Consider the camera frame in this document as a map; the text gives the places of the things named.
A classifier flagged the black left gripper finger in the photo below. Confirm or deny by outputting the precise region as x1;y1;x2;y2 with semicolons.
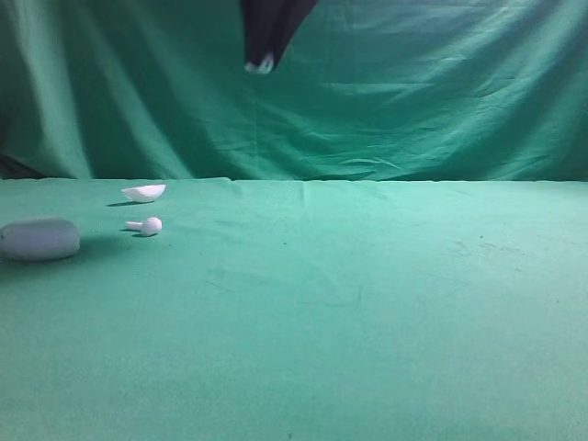
240;0;280;65

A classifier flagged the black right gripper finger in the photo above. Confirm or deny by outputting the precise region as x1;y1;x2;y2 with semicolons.
272;0;318;71

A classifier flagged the white bluetooth earbud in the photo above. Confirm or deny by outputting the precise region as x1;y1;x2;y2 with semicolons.
244;53;275;75

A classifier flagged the white earbud case lid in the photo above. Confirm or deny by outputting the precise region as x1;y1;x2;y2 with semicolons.
121;184;166;203

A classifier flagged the white earbud near case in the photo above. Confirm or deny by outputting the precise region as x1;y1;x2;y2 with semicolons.
125;217;163;237

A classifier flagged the white earbud case base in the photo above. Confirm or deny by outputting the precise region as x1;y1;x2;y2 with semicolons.
1;218;81;262

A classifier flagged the green backdrop cloth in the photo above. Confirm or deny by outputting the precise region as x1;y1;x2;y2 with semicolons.
1;1;587;181

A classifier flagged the green table cloth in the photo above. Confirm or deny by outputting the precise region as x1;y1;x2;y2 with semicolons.
1;179;587;440

